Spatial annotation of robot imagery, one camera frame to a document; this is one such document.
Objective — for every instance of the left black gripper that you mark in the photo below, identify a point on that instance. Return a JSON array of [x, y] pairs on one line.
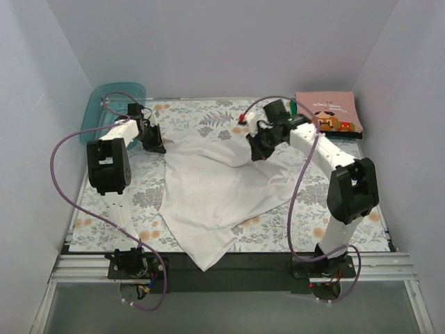
[[154, 138]]

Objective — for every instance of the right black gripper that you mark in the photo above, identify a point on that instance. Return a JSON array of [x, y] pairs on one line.
[[261, 145]]

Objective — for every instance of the white t shirt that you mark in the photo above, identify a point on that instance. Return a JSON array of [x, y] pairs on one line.
[[210, 187]]

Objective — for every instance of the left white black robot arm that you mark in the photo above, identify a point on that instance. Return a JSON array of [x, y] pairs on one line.
[[109, 170]]

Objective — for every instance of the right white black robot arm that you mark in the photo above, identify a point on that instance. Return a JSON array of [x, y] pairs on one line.
[[353, 187]]

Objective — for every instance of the teal plastic basket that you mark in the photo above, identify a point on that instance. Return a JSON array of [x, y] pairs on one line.
[[116, 99]]

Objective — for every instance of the green folded t shirt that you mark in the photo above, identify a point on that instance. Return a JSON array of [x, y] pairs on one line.
[[293, 107]]

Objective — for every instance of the pink folded printed t shirt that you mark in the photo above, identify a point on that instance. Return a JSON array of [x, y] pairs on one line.
[[335, 110]]

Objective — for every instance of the black folded t shirt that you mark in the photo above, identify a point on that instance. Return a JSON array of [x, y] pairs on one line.
[[344, 135]]

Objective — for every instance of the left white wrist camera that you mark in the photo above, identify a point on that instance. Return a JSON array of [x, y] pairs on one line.
[[150, 117]]

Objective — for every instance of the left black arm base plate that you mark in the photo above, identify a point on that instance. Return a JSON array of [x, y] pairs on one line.
[[135, 264]]

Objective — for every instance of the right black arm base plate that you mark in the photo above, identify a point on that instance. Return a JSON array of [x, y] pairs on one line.
[[341, 266]]

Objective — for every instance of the aluminium frame rail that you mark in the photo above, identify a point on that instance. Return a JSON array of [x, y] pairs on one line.
[[377, 292]]

